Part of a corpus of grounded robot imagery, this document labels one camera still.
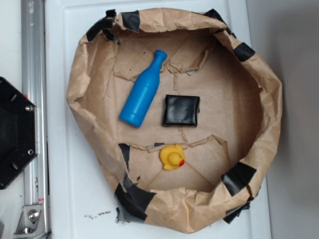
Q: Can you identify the yellow rubber duck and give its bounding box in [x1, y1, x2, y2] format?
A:
[159, 144, 185, 170]

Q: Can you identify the black square leather pouch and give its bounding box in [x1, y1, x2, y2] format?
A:
[162, 95, 200, 127]

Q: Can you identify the blue plastic bottle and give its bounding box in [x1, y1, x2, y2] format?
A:
[119, 50, 167, 127]

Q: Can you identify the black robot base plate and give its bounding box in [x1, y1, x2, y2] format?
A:
[0, 77, 37, 190]

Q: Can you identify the aluminium extrusion rail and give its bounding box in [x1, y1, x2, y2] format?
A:
[21, 0, 51, 239]

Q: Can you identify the metal corner bracket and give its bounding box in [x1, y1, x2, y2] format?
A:
[13, 205, 44, 239]

